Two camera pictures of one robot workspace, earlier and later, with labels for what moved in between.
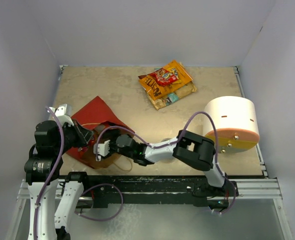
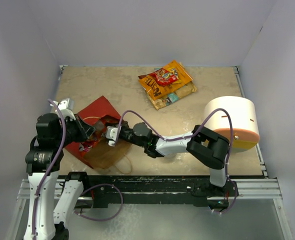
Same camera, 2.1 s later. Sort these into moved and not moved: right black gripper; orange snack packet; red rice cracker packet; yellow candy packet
Moved: right black gripper
Not moved: red rice cracker packet; orange snack packet; yellow candy packet
